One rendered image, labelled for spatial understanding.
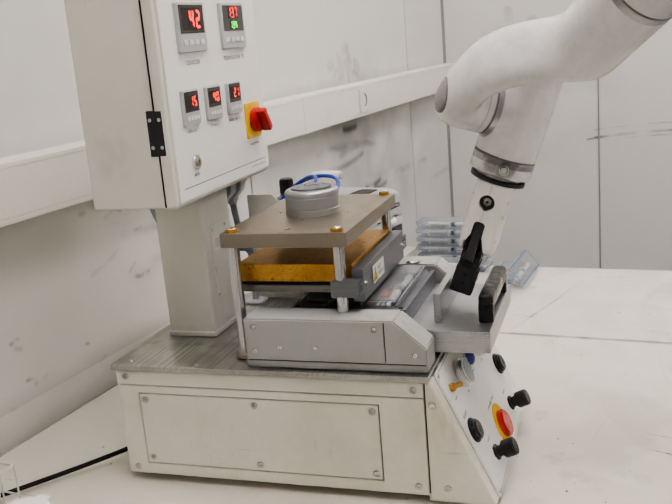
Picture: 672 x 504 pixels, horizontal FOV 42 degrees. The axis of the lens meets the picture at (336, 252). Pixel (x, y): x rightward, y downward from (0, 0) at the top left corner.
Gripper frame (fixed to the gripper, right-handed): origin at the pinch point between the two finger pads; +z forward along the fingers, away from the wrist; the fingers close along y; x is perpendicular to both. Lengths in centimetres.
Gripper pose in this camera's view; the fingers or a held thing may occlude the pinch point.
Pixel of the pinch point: (464, 278)
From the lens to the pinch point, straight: 126.6
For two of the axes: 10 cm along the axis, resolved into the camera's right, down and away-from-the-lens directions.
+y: 3.0, -2.5, 9.2
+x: -9.2, -3.3, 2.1
